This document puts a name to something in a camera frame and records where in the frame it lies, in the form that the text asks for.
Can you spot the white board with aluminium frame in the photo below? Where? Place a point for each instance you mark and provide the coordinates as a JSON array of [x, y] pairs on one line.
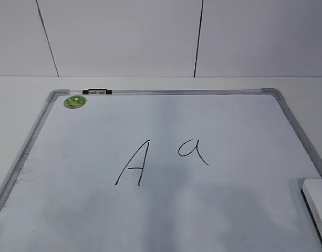
[[162, 171]]

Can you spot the black hanging clip on frame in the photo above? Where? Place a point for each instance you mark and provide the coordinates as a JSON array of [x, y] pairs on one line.
[[97, 92]]

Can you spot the white whiteboard eraser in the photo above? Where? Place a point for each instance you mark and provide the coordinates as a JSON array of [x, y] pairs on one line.
[[312, 189]]

